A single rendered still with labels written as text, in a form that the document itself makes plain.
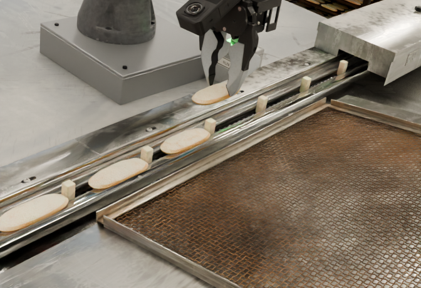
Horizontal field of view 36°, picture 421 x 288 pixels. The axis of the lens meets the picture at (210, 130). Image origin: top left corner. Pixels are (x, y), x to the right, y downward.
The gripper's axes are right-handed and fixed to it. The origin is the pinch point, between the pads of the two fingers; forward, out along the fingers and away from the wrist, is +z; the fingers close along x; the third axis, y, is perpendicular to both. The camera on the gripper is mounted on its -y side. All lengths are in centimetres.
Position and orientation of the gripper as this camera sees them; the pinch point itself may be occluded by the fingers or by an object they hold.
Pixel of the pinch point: (218, 84)
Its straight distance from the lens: 97.8
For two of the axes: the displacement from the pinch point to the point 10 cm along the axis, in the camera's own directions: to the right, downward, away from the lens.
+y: 6.4, -2.9, 7.1
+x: -7.5, -4.2, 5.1
